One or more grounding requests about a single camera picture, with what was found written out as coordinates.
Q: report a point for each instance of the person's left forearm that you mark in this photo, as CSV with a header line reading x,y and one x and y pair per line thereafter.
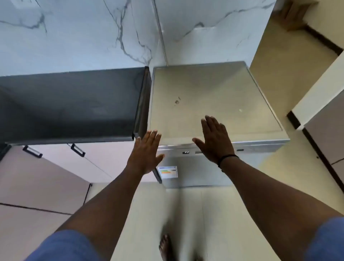
x,y
107,209

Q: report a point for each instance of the energy label sticker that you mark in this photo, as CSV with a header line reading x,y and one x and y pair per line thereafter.
x,y
168,172

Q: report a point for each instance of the brown cardboard box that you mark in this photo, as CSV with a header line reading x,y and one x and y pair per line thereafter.
x,y
298,13

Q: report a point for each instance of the person's right forearm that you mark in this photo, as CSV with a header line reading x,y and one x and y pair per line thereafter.
x,y
268,201

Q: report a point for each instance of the person's blue shirt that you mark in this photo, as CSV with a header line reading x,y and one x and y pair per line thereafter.
x,y
61,247

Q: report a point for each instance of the person's left foot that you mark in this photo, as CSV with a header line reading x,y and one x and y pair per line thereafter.
x,y
166,247

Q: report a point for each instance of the pink base cabinet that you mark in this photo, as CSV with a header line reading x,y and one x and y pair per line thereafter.
x,y
53,177

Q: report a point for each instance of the silver dishwasher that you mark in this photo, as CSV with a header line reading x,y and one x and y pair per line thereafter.
x,y
209,91

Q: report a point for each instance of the black wristband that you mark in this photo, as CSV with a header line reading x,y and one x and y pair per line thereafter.
x,y
224,158

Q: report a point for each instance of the person's right hand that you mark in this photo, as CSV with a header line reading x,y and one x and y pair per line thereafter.
x,y
215,142

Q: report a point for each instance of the person's left hand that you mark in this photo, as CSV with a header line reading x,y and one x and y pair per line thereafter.
x,y
145,156

